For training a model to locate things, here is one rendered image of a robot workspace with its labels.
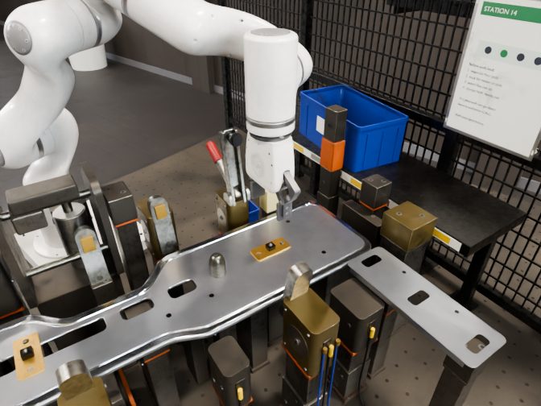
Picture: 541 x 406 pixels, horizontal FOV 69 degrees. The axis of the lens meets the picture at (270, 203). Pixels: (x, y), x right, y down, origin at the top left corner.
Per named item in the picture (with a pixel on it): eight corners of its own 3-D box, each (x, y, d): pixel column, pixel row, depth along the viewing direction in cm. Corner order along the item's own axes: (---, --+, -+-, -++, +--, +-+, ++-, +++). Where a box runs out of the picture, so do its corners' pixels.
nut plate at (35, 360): (45, 370, 61) (43, 365, 61) (18, 383, 60) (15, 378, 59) (38, 332, 67) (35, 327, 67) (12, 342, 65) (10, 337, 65)
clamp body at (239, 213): (234, 311, 109) (226, 205, 89) (217, 289, 116) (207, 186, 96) (254, 301, 112) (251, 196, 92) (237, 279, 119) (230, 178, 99)
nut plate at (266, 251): (258, 262, 82) (258, 257, 81) (249, 251, 84) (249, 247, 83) (291, 246, 85) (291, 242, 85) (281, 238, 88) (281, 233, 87)
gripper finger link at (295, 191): (270, 158, 71) (270, 184, 75) (296, 179, 66) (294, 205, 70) (276, 156, 72) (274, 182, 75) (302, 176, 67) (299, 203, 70)
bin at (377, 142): (353, 173, 105) (359, 128, 98) (296, 130, 128) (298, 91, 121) (401, 160, 111) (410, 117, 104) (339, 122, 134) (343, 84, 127)
